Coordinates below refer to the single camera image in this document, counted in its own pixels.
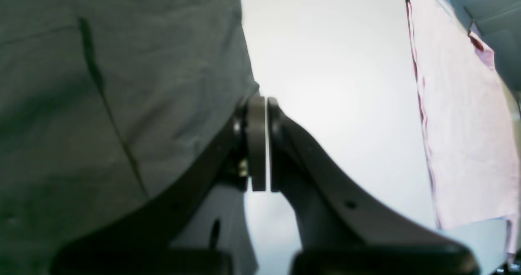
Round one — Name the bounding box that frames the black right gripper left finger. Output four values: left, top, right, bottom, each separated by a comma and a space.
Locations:
50, 96, 267, 275

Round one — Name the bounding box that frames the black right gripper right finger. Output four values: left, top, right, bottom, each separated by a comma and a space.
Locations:
267, 98, 480, 275

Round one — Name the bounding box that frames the grey T-shirt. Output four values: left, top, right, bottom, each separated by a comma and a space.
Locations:
0, 0, 259, 275

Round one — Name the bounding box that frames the white red patterned cloth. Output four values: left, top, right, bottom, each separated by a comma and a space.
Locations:
406, 0, 520, 257

